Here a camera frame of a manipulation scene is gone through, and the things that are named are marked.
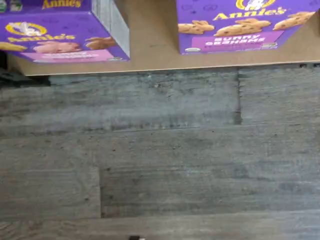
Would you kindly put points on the purple Annie's box pink patch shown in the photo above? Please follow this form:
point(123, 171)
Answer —
point(62, 30)

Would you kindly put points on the wooden shelf board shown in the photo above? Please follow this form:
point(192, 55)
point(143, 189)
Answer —
point(152, 37)

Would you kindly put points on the purple Annie's box magenta patch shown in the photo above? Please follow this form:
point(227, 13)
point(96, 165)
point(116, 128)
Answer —
point(225, 42)

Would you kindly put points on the black metal shelving frame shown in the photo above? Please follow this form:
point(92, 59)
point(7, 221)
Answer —
point(15, 80)

